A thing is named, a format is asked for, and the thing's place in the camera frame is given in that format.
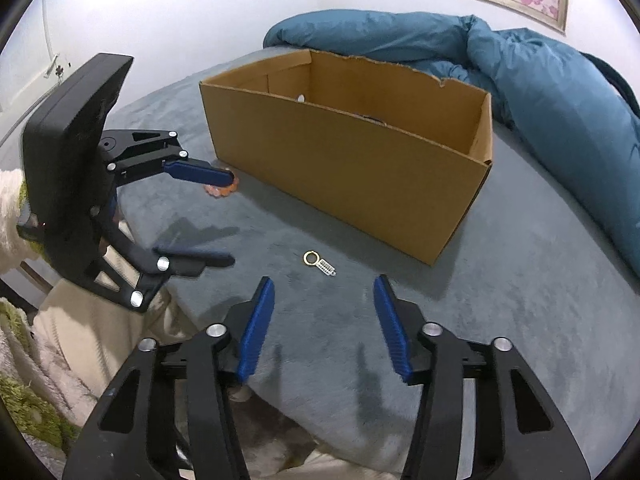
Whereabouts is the orange pink bead bracelet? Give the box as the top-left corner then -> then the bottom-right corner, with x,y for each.
203,167 -> 241,200

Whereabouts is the gold hoop rhinestone earring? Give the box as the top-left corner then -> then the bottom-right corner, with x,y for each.
303,250 -> 336,276

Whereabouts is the purple smart watch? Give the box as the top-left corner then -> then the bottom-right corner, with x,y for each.
361,115 -> 386,126

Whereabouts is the white shoe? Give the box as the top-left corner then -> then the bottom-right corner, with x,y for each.
227,385 -> 253,403

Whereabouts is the grey bed sheet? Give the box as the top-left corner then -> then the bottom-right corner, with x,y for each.
98,46 -> 640,480

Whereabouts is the brown cardboard box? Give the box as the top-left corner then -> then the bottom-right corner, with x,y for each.
200,50 -> 492,264

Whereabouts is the blue duvet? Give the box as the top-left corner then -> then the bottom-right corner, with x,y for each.
262,10 -> 639,268

